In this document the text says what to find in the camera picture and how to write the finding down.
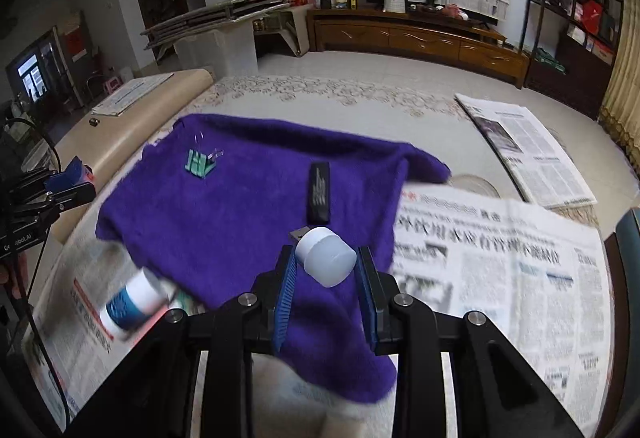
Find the white paper sheet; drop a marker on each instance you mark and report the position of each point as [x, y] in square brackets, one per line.
[130, 94]

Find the black rectangular device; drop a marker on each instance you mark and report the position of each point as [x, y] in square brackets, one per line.
[318, 193]

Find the green binder clips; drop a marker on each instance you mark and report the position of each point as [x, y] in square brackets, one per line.
[199, 164]

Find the clear plastic storage box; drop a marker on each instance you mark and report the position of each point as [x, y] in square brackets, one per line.
[215, 50]

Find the red bag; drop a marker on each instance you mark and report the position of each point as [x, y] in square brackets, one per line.
[592, 17]

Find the dark display shelf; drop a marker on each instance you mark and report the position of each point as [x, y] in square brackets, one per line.
[575, 68]

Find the stack of folded tables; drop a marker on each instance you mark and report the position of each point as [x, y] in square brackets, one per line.
[215, 13]

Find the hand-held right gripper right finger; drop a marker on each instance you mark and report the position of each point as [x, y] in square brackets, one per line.
[367, 308]

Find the beige side table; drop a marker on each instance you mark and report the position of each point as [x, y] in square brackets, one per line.
[115, 138]

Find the beige curved board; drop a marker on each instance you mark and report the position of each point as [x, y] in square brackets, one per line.
[287, 33]

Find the white blue bottle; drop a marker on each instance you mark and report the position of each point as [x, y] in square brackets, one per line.
[130, 305]

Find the green flat box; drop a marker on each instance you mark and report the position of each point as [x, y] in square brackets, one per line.
[549, 59]

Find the wooden television cabinet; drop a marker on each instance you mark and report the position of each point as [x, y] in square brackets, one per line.
[400, 38]

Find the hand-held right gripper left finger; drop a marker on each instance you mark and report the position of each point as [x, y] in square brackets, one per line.
[284, 303]

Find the beige patterned curtain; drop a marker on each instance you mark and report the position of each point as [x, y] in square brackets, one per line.
[622, 93]

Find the person's left hand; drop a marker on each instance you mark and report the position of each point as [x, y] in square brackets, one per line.
[10, 283]

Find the purple towel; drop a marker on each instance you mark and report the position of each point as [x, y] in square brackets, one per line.
[240, 218]

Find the blue cushioned chair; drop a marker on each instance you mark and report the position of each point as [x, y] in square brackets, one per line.
[627, 243]

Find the folded newspaper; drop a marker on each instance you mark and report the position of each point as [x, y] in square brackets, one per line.
[530, 153]

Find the large open newspaper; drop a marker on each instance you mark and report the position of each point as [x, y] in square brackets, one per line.
[500, 293]

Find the pink plastic stool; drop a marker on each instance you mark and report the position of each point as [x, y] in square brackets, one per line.
[113, 83]

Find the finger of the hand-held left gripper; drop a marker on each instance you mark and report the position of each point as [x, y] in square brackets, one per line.
[75, 197]
[74, 172]

